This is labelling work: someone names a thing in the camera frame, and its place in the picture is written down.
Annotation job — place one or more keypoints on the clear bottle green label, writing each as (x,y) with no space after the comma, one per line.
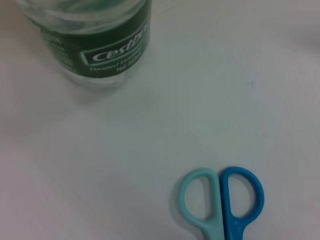
(100,45)

